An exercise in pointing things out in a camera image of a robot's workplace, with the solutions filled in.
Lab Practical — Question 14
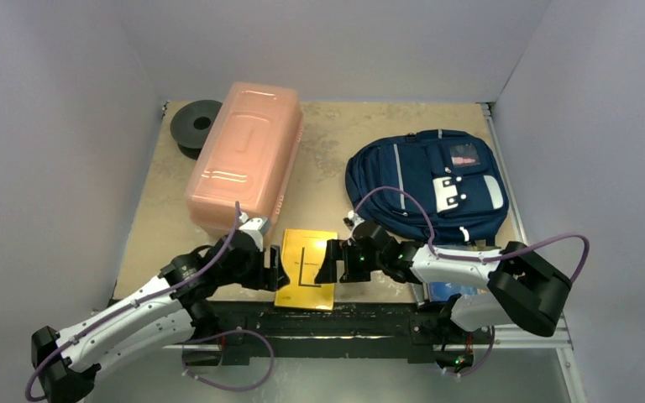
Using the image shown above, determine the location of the yellow book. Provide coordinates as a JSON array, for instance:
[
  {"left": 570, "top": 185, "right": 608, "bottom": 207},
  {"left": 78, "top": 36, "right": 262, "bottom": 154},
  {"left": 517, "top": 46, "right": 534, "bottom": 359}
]
[{"left": 274, "top": 228, "right": 338, "bottom": 311}]

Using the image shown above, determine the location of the navy blue student backpack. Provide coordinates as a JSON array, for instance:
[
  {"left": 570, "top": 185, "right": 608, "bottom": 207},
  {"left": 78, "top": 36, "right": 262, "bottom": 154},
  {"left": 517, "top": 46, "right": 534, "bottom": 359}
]
[{"left": 344, "top": 129, "right": 509, "bottom": 244}]

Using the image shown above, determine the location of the pink pen toy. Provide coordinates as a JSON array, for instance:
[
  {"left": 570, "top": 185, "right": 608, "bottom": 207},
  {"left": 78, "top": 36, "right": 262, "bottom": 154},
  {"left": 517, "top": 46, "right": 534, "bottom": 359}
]
[{"left": 452, "top": 156, "right": 480, "bottom": 167}]

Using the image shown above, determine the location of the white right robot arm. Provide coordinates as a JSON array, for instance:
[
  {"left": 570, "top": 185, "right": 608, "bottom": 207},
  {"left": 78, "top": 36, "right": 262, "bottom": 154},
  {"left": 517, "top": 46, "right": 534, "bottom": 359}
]
[{"left": 314, "top": 222, "right": 573, "bottom": 342}]

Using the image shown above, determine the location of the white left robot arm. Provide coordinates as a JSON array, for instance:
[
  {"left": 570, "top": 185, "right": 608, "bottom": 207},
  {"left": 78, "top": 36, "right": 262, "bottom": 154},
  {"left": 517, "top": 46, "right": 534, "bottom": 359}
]
[{"left": 24, "top": 230, "right": 290, "bottom": 402}]

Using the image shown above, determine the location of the blue Animal Farm book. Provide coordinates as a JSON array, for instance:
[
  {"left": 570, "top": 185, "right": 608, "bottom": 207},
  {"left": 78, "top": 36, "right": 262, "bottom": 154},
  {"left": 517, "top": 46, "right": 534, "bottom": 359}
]
[{"left": 425, "top": 282, "right": 485, "bottom": 302}]

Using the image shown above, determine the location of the pink translucent storage box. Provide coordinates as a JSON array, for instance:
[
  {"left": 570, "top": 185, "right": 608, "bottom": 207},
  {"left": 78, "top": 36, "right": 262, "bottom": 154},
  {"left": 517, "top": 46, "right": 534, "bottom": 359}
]
[{"left": 185, "top": 81, "right": 303, "bottom": 231}]

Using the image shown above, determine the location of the black filament spool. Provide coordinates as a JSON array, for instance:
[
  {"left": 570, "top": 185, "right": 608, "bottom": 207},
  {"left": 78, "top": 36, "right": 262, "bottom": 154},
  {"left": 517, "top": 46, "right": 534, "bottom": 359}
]
[{"left": 170, "top": 99, "right": 223, "bottom": 160}]

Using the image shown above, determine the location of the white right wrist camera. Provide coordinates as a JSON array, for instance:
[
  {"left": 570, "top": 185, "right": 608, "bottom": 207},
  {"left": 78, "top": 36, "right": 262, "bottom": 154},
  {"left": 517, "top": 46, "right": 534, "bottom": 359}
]
[{"left": 343, "top": 210, "right": 364, "bottom": 231}]

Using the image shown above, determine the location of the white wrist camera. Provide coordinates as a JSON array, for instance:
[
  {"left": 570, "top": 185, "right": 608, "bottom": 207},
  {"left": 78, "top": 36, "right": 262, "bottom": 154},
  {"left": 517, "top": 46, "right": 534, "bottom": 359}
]
[
  {"left": 343, "top": 210, "right": 364, "bottom": 231},
  {"left": 239, "top": 217, "right": 271, "bottom": 251}
]

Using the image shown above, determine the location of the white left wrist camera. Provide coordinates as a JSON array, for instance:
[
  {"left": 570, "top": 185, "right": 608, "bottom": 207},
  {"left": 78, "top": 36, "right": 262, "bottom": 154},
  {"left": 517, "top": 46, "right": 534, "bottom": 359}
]
[{"left": 239, "top": 217, "right": 271, "bottom": 251}]

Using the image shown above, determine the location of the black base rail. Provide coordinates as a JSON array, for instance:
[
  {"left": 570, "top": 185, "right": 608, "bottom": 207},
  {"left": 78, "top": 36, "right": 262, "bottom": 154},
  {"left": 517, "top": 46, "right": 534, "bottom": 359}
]
[{"left": 105, "top": 297, "right": 541, "bottom": 365}]

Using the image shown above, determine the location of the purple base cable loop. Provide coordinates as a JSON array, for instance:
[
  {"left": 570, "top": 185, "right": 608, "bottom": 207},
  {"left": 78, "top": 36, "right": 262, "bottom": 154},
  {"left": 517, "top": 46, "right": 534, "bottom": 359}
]
[{"left": 181, "top": 329, "right": 275, "bottom": 393}]

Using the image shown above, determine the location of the aluminium frame rail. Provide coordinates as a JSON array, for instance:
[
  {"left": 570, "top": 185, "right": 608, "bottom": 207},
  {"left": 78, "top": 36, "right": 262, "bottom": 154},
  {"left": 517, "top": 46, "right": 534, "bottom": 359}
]
[{"left": 494, "top": 314, "right": 572, "bottom": 349}]

